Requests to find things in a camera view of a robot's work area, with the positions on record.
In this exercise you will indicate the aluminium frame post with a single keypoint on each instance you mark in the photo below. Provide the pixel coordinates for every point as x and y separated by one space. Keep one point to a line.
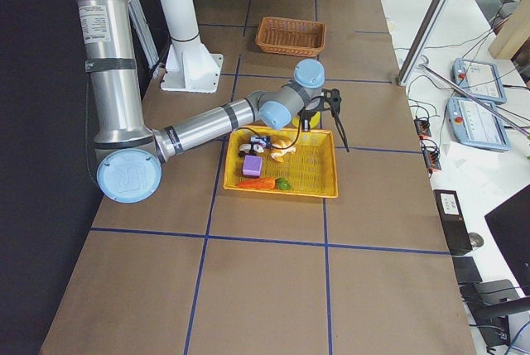
425 30

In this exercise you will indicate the panda figurine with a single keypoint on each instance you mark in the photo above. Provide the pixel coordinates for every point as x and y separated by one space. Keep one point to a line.
250 149

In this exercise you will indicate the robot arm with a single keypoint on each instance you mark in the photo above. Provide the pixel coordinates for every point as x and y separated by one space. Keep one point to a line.
129 153

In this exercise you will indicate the toy croissant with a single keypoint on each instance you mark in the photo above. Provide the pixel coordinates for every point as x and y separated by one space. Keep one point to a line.
280 148

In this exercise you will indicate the teach pendant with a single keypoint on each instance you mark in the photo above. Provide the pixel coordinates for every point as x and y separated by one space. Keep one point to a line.
474 126
482 79

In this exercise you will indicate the toy carrot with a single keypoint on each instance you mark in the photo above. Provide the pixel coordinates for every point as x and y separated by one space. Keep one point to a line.
280 183

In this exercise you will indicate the brown wicker basket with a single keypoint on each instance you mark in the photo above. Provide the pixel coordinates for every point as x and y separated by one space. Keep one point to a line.
286 36

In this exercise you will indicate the lower teach pendant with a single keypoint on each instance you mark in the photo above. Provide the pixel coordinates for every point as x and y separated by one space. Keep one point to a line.
474 126

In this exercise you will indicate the yellow plastic basket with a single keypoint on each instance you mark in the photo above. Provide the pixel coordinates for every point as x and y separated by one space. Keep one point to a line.
311 170

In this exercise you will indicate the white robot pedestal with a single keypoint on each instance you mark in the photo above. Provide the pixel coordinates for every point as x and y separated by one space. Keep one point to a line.
190 67

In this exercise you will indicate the upper teach pendant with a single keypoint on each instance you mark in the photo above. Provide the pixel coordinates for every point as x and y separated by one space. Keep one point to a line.
482 79

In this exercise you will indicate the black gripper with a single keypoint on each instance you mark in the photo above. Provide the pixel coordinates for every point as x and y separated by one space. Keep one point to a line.
334 100

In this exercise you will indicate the black laptop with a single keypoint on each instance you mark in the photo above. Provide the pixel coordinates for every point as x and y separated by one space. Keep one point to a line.
509 225

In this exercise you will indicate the yellow tape roll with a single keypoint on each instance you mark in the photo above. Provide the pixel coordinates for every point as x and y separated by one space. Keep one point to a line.
315 121

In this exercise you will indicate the purple foam block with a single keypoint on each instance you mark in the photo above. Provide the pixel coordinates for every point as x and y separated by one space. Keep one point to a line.
252 166

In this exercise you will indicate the black box with label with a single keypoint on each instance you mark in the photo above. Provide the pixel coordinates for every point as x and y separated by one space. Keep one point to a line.
452 222

